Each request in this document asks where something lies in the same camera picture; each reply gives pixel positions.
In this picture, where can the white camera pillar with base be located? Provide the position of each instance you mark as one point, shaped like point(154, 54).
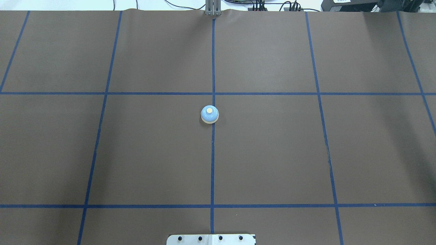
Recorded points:
point(211, 239)

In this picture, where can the black box with label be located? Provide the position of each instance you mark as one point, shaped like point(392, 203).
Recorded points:
point(348, 5)

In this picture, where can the blue white call bell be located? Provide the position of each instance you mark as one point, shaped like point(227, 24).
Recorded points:
point(209, 114)

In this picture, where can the aluminium frame post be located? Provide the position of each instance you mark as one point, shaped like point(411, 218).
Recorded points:
point(213, 8)

